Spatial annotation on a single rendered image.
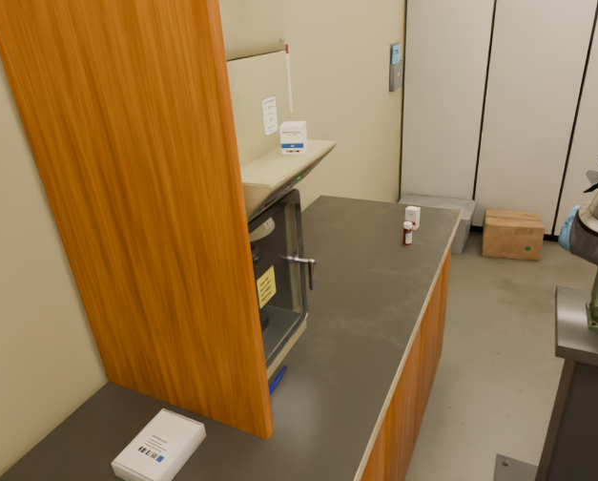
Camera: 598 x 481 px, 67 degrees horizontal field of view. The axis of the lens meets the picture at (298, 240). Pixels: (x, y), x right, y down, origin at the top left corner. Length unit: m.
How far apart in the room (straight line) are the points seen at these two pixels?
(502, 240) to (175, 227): 3.13
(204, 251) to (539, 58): 3.23
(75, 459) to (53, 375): 0.21
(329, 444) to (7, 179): 0.88
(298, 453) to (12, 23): 0.99
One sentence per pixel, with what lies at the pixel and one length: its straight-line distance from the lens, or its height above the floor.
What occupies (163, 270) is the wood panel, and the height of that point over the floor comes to 1.34.
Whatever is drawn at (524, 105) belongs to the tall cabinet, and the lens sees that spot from 3.83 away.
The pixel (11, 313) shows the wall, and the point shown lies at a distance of 1.16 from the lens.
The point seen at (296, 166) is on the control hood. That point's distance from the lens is 0.91.
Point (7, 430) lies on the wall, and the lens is 1.26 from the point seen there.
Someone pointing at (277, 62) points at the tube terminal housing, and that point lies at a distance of 1.06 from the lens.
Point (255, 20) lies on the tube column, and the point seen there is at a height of 1.77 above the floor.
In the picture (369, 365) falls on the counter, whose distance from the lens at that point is 1.25.
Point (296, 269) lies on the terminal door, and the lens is 1.20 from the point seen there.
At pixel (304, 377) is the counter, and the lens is 1.22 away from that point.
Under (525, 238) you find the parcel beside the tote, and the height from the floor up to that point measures 0.19.
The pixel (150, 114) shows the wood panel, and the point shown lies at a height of 1.65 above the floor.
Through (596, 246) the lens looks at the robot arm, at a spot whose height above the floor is 1.23.
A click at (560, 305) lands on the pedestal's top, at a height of 0.94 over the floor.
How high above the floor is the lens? 1.78
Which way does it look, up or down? 26 degrees down
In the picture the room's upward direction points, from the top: 4 degrees counter-clockwise
